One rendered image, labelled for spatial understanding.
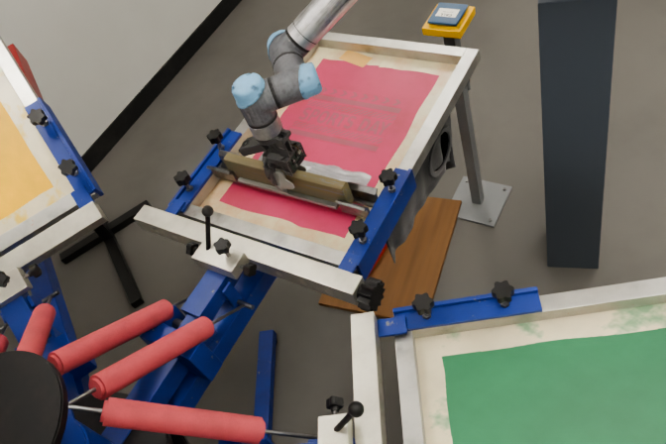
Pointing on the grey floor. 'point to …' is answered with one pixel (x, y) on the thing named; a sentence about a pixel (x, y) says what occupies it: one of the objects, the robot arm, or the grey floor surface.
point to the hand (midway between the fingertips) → (287, 181)
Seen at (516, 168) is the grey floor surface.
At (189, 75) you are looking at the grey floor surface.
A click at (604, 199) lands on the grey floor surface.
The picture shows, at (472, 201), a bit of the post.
